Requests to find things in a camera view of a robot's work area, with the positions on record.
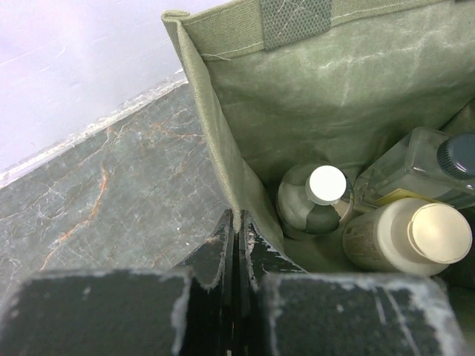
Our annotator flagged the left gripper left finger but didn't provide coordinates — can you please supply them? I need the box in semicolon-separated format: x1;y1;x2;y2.
1;211;233;355

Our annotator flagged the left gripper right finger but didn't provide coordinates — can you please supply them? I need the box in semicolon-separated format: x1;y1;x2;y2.
239;211;471;355

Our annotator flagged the chrome dome clear bottle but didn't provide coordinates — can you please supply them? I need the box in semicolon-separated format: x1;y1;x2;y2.
275;162;354;240

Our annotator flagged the cream cylindrical jar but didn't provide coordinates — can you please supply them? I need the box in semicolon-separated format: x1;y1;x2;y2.
342;198;473;276

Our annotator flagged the clear square bottle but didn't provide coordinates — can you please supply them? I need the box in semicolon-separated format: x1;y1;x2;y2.
353;127;474;211

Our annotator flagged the green canvas bag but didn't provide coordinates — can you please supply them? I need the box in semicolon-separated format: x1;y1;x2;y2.
162;1;474;273

